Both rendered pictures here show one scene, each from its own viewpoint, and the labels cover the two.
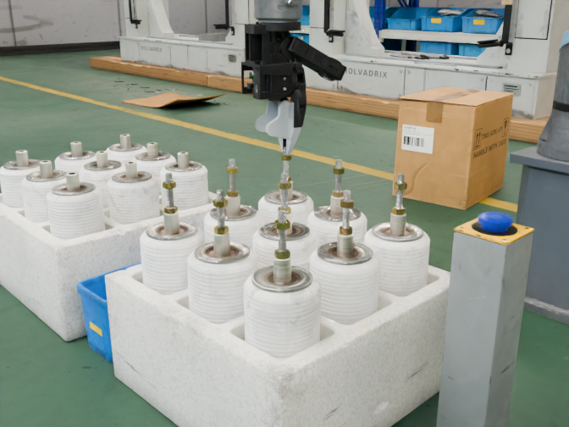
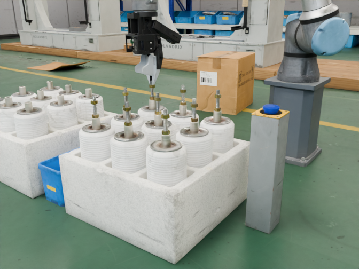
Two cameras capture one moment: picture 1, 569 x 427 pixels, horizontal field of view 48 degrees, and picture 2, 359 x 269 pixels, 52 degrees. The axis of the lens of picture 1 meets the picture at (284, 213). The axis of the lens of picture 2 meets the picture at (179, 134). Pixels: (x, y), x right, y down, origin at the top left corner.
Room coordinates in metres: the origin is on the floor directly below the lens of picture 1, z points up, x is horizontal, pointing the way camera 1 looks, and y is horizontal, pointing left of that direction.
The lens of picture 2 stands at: (-0.07, 0.11, 0.56)
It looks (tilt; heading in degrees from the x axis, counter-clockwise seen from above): 19 degrees down; 350
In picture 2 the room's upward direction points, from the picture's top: 1 degrees counter-clockwise
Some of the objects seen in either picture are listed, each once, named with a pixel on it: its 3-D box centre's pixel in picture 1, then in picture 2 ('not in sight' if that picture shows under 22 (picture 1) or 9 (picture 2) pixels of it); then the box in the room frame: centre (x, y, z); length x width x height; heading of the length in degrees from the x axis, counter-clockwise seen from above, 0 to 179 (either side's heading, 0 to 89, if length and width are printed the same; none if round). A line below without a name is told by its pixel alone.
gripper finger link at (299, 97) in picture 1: (295, 100); (156, 54); (1.03, -0.02, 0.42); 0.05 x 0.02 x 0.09; 27
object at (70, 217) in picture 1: (79, 236); (33, 138); (1.11, 0.38, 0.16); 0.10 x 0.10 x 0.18
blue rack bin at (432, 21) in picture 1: (450, 19); (209, 17); (6.39, -1.59, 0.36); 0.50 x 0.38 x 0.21; 133
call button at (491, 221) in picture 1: (494, 224); (271, 110); (0.73, -0.26, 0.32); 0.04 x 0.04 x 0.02
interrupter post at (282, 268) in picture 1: (282, 269); (165, 140); (0.72, 0.00, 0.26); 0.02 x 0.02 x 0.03
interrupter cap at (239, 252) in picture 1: (222, 252); (129, 136); (0.81, 0.08, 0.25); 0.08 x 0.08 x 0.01
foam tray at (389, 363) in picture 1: (284, 328); (160, 177); (0.89, 0.00, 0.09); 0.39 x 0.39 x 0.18; 44
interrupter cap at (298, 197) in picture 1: (285, 197); (152, 108); (1.05, 0.00, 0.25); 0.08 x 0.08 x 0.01
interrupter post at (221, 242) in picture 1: (222, 244); (128, 131); (0.81, 0.08, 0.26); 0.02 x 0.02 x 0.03
